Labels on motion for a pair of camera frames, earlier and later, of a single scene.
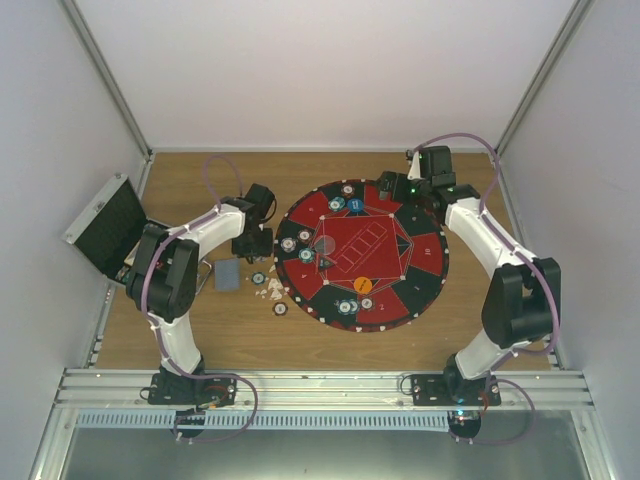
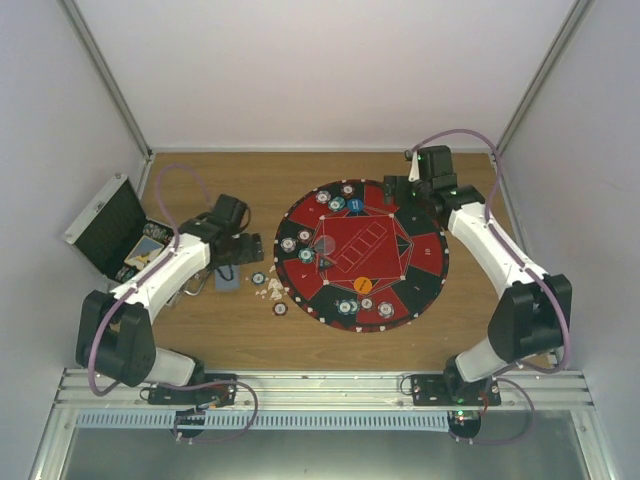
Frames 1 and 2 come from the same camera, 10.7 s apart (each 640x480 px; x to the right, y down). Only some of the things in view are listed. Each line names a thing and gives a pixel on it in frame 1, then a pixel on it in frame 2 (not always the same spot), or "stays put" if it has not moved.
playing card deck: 227,274 stays put
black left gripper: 265,250 to 250,254
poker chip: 280,308 stays put
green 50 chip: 306,255 stays put
